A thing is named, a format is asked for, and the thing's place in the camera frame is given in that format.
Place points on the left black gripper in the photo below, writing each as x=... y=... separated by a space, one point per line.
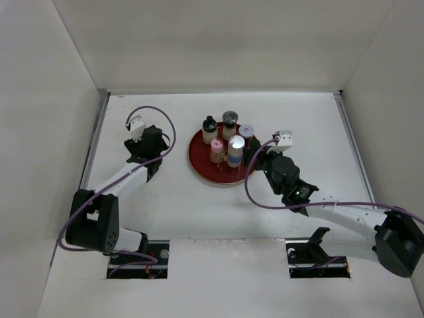
x=134 y=146

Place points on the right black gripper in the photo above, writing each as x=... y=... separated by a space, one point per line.
x=262 y=158

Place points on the tall silver lid bottle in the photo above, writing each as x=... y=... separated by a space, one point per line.
x=235 y=151

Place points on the white lid dark jar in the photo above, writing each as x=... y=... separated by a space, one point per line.
x=246 y=131

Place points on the pink cap spice bottle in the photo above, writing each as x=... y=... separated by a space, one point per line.
x=217 y=152

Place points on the clear cap grinder bottle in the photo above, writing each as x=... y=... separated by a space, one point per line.
x=229 y=119

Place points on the black cap white bottle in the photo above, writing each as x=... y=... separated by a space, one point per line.
x=209 y=129

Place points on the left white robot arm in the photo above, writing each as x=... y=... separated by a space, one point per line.
x=94 y=222

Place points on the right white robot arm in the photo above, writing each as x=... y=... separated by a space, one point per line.
x=393 y=237

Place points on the red round tray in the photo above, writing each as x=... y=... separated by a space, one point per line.
x=217 y=173

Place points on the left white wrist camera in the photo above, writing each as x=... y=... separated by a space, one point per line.
x=136 y=127

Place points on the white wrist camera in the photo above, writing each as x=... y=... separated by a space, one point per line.
x=136 y=127
x=284 y=142

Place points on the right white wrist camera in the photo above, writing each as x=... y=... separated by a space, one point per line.
x=284 y=142

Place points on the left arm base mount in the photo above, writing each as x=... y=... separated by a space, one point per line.
x=132 y=266

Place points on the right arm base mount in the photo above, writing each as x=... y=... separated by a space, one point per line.
x=307 y=259

